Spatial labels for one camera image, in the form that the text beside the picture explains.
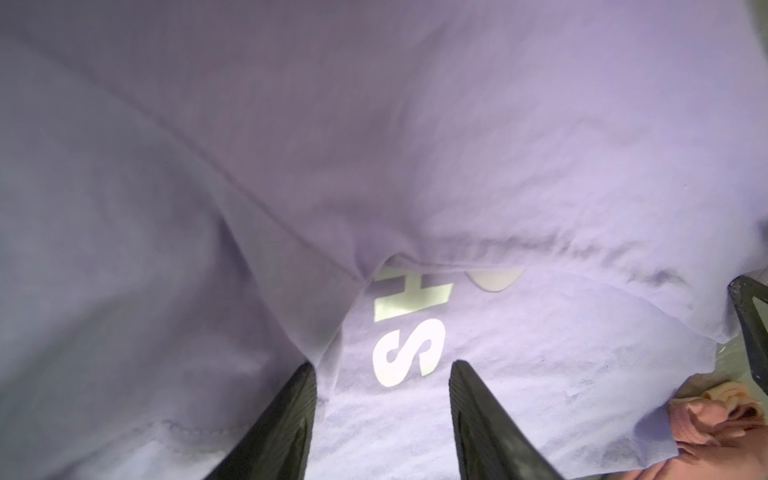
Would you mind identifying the purple SHINE t-shirt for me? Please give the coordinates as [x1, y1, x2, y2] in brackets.
[1, 1, 767, 479]

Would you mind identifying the folded pink t-shirt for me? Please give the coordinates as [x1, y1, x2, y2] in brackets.
[609, 381, 767, 480]

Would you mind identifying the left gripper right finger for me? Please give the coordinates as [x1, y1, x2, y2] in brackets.
[449, 360, 562, 480]

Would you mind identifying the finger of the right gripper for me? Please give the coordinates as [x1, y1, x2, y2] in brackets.
[728, 275, 767, 394]

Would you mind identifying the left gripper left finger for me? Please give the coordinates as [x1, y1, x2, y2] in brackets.
[206, 362, 317, 480]

